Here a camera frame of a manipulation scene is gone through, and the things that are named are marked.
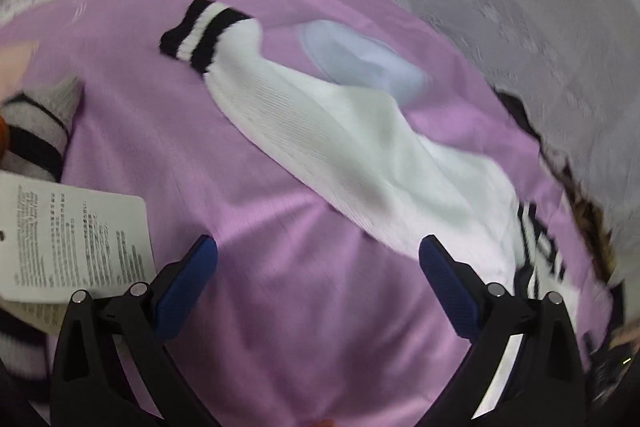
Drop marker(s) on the white paper hang tag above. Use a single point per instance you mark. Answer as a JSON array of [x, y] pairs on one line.
[[75, 242]]

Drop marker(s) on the brown patterned fabric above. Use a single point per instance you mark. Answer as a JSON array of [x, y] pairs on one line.
[[585, 212]]

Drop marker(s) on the pink bed sheet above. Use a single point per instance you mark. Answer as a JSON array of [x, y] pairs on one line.
[[280, 307]]

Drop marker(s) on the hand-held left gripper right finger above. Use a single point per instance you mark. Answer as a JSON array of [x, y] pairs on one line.
[[450, 289]]

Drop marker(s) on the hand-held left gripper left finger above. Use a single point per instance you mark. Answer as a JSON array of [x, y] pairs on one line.
[[186, 287]]

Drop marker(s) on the white sweater with black stripes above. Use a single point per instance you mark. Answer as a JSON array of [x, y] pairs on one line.
[[350, 142]]

